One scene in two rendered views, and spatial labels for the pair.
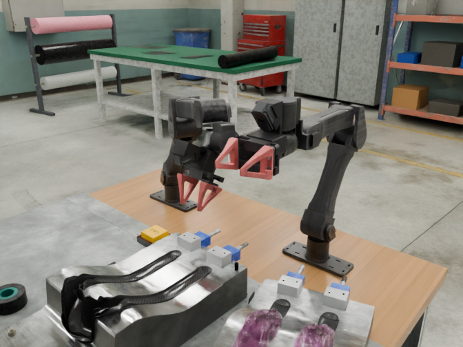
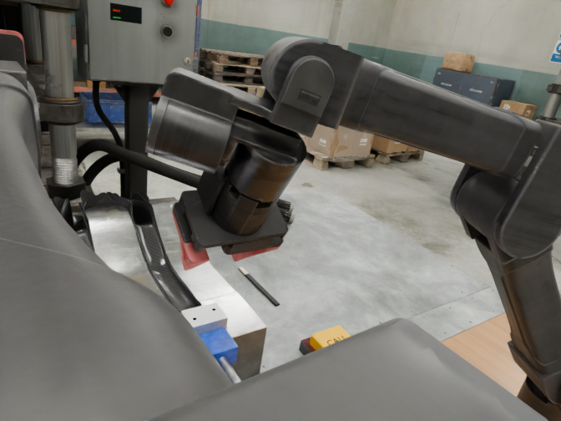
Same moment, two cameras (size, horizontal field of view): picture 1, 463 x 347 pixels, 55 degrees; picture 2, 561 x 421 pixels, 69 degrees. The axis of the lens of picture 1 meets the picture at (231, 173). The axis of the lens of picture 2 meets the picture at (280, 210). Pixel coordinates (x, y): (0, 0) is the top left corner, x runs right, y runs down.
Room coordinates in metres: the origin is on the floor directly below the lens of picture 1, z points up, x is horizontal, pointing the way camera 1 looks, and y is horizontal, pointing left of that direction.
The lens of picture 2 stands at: (1.16, -0.30, 1.26)
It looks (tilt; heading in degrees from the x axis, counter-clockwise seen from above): 23 degrees down; 101
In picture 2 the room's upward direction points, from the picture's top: 9 degrees clockwise
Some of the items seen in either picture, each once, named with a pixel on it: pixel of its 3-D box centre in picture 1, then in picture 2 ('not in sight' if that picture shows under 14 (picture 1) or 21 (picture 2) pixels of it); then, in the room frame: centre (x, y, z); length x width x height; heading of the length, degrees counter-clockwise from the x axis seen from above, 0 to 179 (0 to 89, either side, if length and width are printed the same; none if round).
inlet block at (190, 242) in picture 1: (202, 239); (218, 354); (1.04, 0.08, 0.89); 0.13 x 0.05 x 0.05; 138
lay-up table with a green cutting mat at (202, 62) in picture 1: (187, 87); not in sight; (5.19, 0.52, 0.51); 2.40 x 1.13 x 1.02; 48
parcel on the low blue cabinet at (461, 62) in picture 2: not in sight; (458, 62); (2.21, 7.61, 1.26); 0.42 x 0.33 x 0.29; 134
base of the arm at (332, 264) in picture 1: (317, 247); not in sight; (1.08, -0.25, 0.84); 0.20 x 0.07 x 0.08; 50
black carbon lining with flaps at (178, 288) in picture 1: (137, 281); (118, 246); (0.81, 0.21, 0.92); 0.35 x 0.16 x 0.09; 138
